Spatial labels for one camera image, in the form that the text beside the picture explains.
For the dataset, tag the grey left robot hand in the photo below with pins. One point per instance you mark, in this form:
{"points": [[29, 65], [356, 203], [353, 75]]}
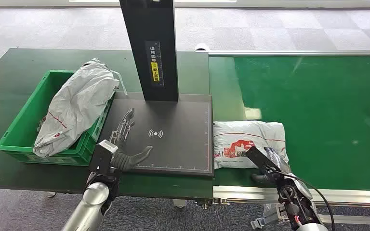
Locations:
{"points": [[122, 159]]}

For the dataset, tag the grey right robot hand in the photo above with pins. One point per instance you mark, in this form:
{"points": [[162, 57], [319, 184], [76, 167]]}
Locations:
{"points": [[282, 164]]}

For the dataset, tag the white package with red print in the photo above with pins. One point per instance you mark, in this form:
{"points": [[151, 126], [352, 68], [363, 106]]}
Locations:
{"points": [[236, 137]]}

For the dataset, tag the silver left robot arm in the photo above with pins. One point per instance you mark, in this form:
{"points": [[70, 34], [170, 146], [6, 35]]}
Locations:
{"points": [[91, 204]]}

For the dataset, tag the black inbound scanner machine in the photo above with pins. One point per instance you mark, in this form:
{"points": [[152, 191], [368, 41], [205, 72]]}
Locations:
{"points": [[172, 127]]}

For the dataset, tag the green conveyor belt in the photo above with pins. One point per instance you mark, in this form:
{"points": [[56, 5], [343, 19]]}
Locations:
{"points": [[316, 111]]}

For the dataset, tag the grey crumpled mailer package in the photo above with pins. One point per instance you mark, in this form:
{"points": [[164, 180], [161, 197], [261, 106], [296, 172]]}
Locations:
{"points": [[76, 102]]}

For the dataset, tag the black and yellow machine label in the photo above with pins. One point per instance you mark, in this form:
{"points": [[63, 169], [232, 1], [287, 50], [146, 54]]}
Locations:
{"points": [[154, 63]]}

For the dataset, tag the white table foot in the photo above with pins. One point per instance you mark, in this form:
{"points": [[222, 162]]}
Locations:
{"points": [[51, 194], [180, 203]]}

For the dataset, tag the green plastic crate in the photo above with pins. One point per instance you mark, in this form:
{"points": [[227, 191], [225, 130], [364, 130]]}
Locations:
{"points": [[22, 127]]}

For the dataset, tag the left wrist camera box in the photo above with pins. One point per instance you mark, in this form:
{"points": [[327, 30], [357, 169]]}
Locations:
{"points": [[102, 156]]}

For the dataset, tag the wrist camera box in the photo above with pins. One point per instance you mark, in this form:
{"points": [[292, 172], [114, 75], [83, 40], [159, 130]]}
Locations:
{"points": [[102, 156], [260, 157]]}

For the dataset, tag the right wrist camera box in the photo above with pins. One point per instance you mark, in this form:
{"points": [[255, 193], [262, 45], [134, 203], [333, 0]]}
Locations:
{"points": [[260, 157]]}

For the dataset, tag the grey metal bracket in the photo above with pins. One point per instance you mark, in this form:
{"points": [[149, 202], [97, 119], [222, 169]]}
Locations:
{"points": [[268, 218]]}

